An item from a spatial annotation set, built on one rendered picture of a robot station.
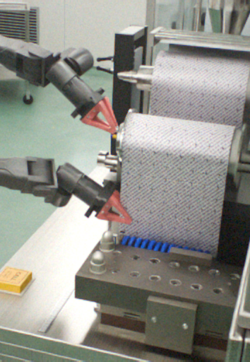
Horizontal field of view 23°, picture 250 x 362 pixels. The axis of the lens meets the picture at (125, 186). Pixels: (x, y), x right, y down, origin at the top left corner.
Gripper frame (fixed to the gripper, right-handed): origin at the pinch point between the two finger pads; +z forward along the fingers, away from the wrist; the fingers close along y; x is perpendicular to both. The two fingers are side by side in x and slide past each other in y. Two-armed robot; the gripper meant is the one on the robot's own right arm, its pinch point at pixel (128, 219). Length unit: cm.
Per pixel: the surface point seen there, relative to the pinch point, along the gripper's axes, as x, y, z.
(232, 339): 47, 84, 9
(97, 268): -3.4, 17.9, 0.2
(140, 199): 6.4, 0.3, -0.5
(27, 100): -194, -399, -134
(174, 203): 10.6, 0.3, 6.1
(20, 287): -24.3, 13.2, -11.6
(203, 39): 37.2, -30.0, -10.5
